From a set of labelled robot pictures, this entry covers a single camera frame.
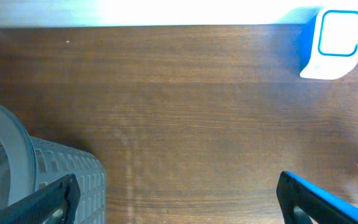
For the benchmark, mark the grey plastic basket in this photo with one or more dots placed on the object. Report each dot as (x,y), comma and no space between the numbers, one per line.
(28,164)

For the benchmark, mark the white barcode scanner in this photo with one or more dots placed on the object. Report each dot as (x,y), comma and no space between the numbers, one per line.
(328,46)

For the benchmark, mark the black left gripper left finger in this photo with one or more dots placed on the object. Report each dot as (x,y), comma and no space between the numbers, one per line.
(55,203)

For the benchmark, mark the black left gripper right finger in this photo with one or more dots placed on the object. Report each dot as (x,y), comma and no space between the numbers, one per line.
(302,202)

